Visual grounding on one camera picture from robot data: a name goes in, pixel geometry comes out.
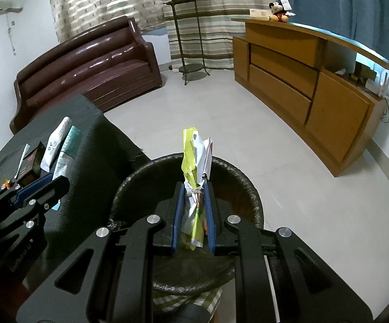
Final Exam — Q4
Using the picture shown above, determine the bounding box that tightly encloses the striped curtain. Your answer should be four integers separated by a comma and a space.
162, 0, 277, 71

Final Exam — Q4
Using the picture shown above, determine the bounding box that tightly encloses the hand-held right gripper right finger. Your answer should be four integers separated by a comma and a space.
203, 180, 373, 323

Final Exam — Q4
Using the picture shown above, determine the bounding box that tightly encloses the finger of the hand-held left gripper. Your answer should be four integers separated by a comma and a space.
11, 176, 71, 233
0, 174, 53, 223

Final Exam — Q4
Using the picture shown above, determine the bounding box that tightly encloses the wall cable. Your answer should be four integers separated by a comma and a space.
10, 17, 17, 56

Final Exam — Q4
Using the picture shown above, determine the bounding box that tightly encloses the black-lined trash bin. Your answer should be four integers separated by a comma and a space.
108, 154, 265, 296

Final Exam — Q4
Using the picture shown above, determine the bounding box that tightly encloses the black box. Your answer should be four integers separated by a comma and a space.
15, 141, 47, 187

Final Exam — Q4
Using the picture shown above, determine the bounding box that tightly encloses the white yellow-green wrapper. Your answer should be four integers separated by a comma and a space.
180, 127, 215, 251

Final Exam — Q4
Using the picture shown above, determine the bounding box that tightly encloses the brown leather sofa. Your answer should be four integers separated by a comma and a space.
9, 16, 163, 135

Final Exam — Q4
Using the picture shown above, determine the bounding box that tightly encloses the wooden cabinet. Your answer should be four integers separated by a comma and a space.
231, 17, 389, 177

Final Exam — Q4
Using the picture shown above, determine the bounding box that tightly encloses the white pouch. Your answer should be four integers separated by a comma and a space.
40, 116, 73, 172

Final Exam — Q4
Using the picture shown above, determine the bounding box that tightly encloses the small dark box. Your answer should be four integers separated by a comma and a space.
354, 61, 372, 83

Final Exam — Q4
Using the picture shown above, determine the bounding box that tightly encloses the long white wrapper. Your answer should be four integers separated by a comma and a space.
13, 143, 31, 180

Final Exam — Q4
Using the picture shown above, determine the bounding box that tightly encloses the cream patterned curtain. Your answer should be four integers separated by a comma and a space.
47, 0, 167, 43

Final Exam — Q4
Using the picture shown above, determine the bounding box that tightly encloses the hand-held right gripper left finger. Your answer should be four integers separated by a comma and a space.
16, 182, 185, 323

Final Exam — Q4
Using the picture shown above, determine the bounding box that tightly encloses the beige flat box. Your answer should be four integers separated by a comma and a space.
249, 8, 274, 20

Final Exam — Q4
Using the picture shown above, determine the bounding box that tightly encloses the light blue packet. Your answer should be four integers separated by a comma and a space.
51, 126, 83, 211

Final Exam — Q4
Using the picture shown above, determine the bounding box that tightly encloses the black metal plant stand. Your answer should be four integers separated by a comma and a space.
165, 0, 211, 86

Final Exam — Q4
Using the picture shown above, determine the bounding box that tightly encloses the cabinet power cable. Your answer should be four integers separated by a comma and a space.
380, 96, 389, 125

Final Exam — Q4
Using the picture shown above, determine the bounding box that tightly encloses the mouse plush toy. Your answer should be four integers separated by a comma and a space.
268, 0, 296, 24

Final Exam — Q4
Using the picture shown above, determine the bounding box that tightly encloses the dark grey tablecloth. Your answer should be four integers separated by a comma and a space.
0, 94, 152, 323

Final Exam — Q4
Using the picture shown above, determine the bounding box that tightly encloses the blue curtain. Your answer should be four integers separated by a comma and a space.
274, 0, 389, 75

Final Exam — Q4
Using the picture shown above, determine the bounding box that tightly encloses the white router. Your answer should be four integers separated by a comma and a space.
365, 70, 389, 97

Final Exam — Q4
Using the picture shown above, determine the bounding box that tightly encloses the green checked cloth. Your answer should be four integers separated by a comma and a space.
152, 287, 224, 323

